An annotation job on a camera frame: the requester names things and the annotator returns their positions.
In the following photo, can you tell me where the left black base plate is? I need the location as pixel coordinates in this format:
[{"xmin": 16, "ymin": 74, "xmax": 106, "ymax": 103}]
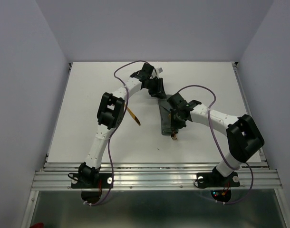
[{"xmin": 68, "ymin": 172, "xmax": 113, "ymax": 189}]

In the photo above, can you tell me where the aluminium mounting rail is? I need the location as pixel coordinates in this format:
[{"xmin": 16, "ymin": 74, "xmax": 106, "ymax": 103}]
[{"xmin": 31, "ymin": 162, "xmax": 282, "ymax": 191}]

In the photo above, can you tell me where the grey cloth napkin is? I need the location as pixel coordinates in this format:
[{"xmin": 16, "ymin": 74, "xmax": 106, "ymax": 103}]
[{"xmin": 158, "ymin": 95, "xmax": 179, "ymax": 136}]

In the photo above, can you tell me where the gold knife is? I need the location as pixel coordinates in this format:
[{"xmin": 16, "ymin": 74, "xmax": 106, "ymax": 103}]
[{"xmin": 127, "ymin": 108, "xmax": 141, "ymax": 126}]

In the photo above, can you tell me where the red object at corner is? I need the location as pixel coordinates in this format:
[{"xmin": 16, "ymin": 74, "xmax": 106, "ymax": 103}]
[{"xmin": 29, "ymin": 222, "xmax": 44, "ymax": 228}]

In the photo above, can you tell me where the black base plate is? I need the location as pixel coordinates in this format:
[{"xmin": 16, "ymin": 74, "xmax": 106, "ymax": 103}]
[
  {"xmin": 68, "ymin": 172, "xmax": 113, "ymax": 189},
  {"xmin": 194, "ymin": 172, "xmax": 240, "ymax": 189}
]

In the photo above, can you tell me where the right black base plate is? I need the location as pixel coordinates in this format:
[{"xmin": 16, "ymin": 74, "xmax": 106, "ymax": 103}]
[{"xmin": 194, "ymin": 172, "xmax": 240, "ymax": 189}]

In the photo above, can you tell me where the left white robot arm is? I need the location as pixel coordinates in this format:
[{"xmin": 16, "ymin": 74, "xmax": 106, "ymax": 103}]
[{"xmin": 78, "ymin": 60, "xmax": 166, "ymax": 187}]

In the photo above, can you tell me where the gold fork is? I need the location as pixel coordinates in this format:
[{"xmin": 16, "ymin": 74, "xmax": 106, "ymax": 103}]
[{"xmin": 168, "ymin": 111, "xmax": 179, "ymax": 143}]

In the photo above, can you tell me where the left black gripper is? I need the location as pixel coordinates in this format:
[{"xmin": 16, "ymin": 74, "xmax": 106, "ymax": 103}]
[{"xmin": 145, "ymin": 77, "xmax": 167, "ymax": 99}]

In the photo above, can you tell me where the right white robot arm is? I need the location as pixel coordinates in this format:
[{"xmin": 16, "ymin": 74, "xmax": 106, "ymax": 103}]
[{"xmin": 167, "ymin": 93, "xmax": 265, "ymax": 189}]

